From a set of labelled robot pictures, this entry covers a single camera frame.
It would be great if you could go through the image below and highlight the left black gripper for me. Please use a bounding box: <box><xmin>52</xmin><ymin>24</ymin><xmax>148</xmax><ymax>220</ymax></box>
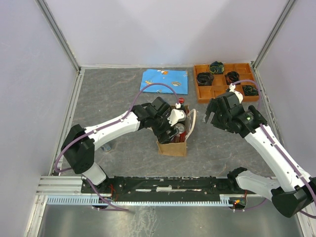
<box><xmin>152</xmin><ymin>111</ymin><xmax>179</xmax><ymax>145</ymax></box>

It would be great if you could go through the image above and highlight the red cola can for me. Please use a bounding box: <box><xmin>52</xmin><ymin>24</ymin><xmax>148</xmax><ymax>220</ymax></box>
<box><xmin>173</xmin><ymin>123</ymin><xmax>186</xmax><ymax>143</ymax></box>

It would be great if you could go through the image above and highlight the brown canvas tote bag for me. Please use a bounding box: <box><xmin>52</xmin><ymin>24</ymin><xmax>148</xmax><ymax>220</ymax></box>
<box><xmin>157</xmin><ymin>105</ymin><xmax>197</xmax><ymax>157</ymax></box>

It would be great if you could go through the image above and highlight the cola glass bottle red cap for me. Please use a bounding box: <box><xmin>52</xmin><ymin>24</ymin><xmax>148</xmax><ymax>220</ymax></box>
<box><xmin>178</xmin><ymin>97</ymin><xmax>187</xmax><ymax>123</ymax></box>

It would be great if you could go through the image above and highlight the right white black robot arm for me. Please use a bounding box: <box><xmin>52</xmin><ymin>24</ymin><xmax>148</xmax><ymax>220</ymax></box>
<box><xmin>203</xmin><ymin>91</ymin><xmax>316</xmax><ymax>218</ymax></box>

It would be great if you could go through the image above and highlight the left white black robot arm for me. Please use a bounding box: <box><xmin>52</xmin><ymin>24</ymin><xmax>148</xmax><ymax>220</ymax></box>
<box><xmin>61</xmin><ymin>97</ymin><xmax>187</xmax><ymax>193</ymax></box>

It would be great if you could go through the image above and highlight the orange wooden compartment tray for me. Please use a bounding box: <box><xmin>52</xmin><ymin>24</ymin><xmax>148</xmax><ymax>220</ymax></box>
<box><xmin>194</xmin><ymin>63</ymin><xmax>259</xmax><ymax>104</ymax></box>

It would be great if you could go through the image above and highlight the black rolled tie left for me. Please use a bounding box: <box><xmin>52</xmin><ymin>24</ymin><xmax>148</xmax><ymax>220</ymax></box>
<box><xmin>197</xmin><ymin>72</ymin><xmax>214</xmax><ymax>86</ymax></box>

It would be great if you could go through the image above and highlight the black orange rolled tie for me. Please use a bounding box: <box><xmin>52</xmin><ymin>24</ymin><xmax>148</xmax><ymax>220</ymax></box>
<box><xmin>225</xmin><ymin>71</ymin><xmax>240</xmax><ymax>85</ymax></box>

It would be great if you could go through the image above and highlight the dark blue green rolled tie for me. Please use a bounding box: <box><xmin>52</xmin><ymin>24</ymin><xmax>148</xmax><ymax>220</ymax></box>
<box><xmin>209</xmin><ymin>61</ymin><xmax>225</xmax><ymax>75</ymax></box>

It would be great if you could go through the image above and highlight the blue space print cloth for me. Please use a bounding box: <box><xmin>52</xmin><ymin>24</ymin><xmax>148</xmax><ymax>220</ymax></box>
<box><xmin>140</xmin><ymin>69</ymin><xmax>188</xmax><ymax>95</ymax></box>

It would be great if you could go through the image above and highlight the blue silver energy drink can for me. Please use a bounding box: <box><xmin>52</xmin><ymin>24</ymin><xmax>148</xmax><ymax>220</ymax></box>
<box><xmin>101</xmin><ymin>144</ymin><xmax>112</xmax><ymax>152</ymax></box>

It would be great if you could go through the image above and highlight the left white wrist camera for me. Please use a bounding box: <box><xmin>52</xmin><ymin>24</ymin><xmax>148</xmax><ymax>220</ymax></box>
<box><xmin>167</xmin><ymin>103</ymin><xmax>185</xmax><ymax>127</ymax></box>

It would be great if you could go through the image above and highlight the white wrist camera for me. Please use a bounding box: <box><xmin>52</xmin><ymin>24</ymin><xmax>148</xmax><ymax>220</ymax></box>
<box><xmin>167</xmin><ymin>103</ymin><xmax>185</xmax><ymax>127</ymax></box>
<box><xmin>228</xmin><ymin>83</ymin><xmax>243</xmax><ymax>104</ymax></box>

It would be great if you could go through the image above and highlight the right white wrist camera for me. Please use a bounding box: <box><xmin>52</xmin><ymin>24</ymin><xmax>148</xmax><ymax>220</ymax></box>
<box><xmin>228</xmin><ymin>83</ymin><xmax>243</xmax><ymax>104</ymax></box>

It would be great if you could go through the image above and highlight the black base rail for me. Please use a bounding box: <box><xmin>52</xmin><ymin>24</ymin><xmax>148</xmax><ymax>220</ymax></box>
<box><xmin>95</xmin><ymin>176</ymin><xmax>253</xmax><ymax>202</ymax></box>

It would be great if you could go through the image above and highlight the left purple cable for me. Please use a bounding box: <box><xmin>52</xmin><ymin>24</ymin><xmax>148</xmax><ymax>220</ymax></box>
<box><xmin>54</xmin><ymin>82</ymin><xmax>179</xmax><ymax>212</ymax></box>

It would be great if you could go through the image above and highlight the light blue cable duct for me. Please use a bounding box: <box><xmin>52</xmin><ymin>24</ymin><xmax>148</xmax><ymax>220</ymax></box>
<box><xmin>46</xmin><ymin>195</ymin><xmax>233</xmax><ymax>207</ymax></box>

